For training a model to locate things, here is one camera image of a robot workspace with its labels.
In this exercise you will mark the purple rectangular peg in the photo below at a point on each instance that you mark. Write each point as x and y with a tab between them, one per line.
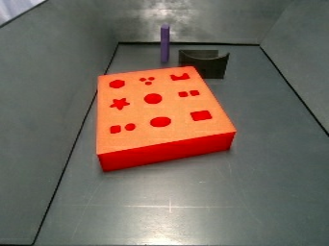
165	42

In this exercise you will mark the orange shape-sorting board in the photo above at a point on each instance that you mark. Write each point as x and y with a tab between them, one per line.
158	115

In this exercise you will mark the black curved holder stand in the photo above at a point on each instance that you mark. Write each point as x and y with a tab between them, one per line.
208	62

